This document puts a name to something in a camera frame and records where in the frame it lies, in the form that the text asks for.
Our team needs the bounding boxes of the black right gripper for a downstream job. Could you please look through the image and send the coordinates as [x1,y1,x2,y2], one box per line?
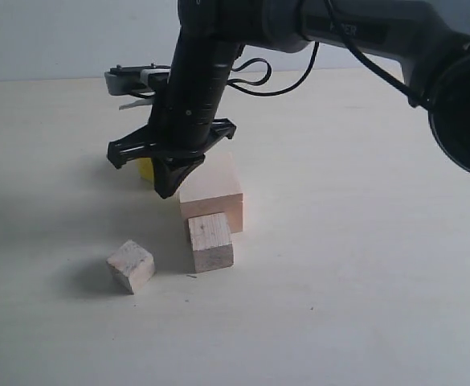
[107,32,240,199]

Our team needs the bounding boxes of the yellow painted wooden cube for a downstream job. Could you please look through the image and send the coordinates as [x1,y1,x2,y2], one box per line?
[137,158,154,185]

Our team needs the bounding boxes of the large plain wooden cube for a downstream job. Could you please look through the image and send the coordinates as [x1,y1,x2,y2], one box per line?
[178,152,243,233]

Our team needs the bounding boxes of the medium plain wooden cube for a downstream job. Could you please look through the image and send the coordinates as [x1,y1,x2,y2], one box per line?
[187,212,234,273]

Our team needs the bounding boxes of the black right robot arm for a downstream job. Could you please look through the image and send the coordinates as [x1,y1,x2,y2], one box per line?
[104,0,470,198]

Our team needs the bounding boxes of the small plain wooden cube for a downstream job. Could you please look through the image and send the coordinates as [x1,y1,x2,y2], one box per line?
[106,240,156,294]

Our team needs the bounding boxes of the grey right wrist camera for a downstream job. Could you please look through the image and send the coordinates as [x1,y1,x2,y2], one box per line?
[104,64,170,97]

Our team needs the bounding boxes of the black right camera cable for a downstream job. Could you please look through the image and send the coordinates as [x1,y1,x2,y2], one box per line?
[226,39,321,97]

